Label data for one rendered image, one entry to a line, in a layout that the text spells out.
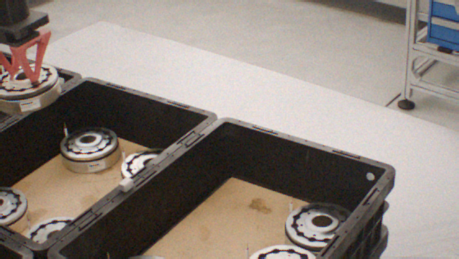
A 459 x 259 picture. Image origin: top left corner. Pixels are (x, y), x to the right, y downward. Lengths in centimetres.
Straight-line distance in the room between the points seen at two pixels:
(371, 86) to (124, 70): 165
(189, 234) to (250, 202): 12
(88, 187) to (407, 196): 59
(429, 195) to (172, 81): 73
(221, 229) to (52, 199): 29
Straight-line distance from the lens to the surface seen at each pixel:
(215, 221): 105
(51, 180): 119
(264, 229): 103
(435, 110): 311
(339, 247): 86
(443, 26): 289
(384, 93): 321
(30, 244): 90
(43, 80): 106
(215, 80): 174
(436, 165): 144
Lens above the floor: 148
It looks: 31 degrees down
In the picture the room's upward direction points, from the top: 3 degrees counter-clockwise
